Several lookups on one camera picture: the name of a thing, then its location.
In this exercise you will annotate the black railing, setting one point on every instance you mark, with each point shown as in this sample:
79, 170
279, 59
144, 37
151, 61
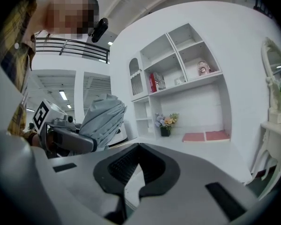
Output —
72, 48

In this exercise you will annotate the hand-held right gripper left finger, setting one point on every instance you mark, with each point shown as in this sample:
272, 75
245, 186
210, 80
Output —
84, 184

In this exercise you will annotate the grey umbrella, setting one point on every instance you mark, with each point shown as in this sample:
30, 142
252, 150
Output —
105, 118

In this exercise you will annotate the person's left hand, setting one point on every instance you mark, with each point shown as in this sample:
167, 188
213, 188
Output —
50, 140

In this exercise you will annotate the person's head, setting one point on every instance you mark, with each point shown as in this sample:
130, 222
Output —
61, 13

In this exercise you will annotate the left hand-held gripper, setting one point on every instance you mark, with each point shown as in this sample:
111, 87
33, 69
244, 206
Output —
43, 115

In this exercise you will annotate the small white cup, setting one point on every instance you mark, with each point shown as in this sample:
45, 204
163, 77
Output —
179, 80

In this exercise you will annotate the long ceiling light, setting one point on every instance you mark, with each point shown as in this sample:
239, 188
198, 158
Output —
63, 95
69, 106

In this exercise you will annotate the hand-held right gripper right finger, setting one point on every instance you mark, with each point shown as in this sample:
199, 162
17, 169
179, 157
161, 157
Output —
189, 191

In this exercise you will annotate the ornate white dressing table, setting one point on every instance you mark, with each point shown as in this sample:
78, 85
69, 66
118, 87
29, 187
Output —
271, 137

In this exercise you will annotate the red book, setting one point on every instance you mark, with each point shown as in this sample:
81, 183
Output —
152, 83

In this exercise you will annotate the pink mat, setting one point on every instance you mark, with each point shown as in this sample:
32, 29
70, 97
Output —
217, 135
194, 137

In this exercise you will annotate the person's yellow plaid shirt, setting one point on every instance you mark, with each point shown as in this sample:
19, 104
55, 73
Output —
16, 43

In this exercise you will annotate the black head-worn camera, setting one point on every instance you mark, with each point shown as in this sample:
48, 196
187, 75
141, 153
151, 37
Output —
99, 29

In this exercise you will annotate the white shelf cabinet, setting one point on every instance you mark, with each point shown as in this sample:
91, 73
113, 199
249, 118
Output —
196, 102

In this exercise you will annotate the flower bouquet in black pot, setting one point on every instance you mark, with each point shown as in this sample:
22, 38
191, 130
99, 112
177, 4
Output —
165, 123

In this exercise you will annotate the ornate white mirror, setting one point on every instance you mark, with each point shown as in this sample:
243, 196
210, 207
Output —
268, 62

